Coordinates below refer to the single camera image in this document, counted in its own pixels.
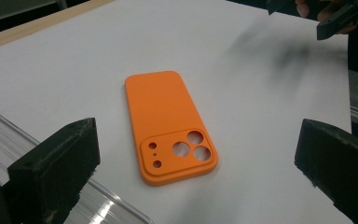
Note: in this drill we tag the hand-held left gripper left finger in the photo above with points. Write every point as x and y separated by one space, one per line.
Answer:
52 165

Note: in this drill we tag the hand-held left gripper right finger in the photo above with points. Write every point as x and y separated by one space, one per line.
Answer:
338 165

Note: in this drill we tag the orange phone case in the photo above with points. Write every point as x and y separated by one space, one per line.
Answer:
158 105

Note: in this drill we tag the white board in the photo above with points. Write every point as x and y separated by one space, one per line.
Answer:
74 62

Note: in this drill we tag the clear plastic tray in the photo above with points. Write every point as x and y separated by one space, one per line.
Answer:
0 140

